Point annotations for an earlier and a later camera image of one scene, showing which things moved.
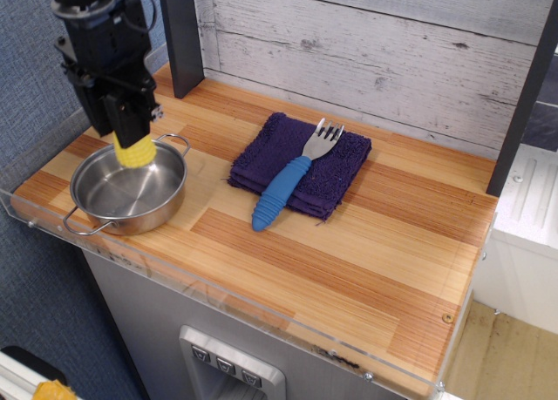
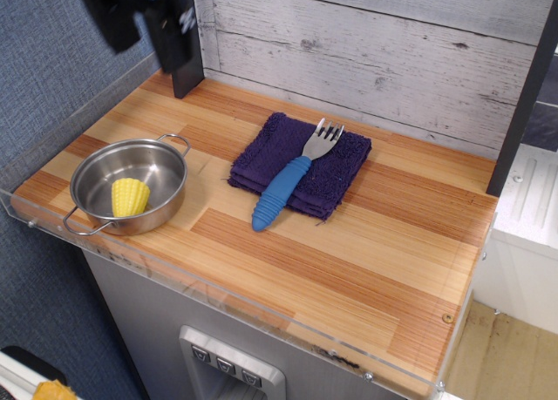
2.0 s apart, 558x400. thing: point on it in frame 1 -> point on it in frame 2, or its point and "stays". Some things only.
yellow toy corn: x=136 y=154 -> x=129 y=197
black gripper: x=104 y=50 -> x=170 y=9
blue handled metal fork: x=279 y=194 stays
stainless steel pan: x=135 y=200 stays
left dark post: x=180 y=24 stays
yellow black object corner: x=53 y=390 stays
